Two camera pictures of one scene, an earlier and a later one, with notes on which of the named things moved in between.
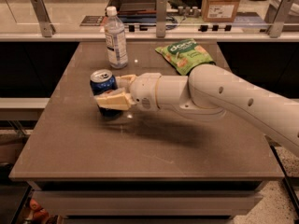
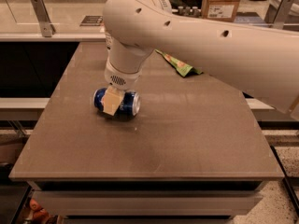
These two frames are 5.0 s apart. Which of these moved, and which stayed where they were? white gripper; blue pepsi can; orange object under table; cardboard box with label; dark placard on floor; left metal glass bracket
Moved: blue pepsi can; white gripper
Stayed: orange object under table; left metal glass bracket; cardboard box with label; dark placard on floor
